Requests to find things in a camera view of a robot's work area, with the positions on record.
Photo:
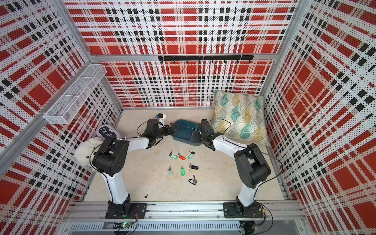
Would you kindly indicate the black wall hook rail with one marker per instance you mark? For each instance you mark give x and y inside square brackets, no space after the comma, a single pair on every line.
[206,58]

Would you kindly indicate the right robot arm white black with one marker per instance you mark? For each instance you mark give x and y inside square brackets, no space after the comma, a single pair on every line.
[252,167]

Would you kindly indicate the teal plastic storage box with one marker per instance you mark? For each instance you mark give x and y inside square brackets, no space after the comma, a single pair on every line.
[187,132]

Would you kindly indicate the black key with green tag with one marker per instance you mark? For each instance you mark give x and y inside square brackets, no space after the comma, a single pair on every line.
[192,153]

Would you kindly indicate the patterned green yellow pillow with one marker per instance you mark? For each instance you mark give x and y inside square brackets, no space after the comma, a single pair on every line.
[239,116]

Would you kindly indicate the white wire mesh shelf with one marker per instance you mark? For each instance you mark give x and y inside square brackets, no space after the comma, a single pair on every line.
[67,106]

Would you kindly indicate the key with long black tag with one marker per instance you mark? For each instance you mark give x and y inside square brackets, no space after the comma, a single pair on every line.
[193,180]

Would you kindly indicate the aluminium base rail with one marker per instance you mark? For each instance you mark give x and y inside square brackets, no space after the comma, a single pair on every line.
[183,210]

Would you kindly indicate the key with red tag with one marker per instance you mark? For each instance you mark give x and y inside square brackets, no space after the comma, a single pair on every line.
[181,156]

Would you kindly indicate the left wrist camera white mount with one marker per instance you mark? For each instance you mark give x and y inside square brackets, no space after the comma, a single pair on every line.
[161,119]

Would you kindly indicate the white plush bear toy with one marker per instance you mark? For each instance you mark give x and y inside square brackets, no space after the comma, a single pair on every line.
[85,151]

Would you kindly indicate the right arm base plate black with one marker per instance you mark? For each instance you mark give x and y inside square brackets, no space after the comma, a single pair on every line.
[237,210]

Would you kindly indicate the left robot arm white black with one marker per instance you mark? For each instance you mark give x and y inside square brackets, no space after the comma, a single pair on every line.
[109,159]

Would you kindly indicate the key with pale teal tag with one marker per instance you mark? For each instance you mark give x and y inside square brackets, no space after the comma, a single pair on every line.
[170,171]

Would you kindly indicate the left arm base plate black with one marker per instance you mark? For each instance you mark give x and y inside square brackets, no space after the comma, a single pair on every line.
[126,211]

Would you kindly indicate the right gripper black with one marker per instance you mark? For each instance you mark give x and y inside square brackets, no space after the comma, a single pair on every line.
[197,138]

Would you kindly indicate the purple clock with yellow knob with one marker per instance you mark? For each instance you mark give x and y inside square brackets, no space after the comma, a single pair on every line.
[105,131]

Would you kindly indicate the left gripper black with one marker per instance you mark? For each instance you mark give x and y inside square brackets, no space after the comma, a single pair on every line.
[168,128]

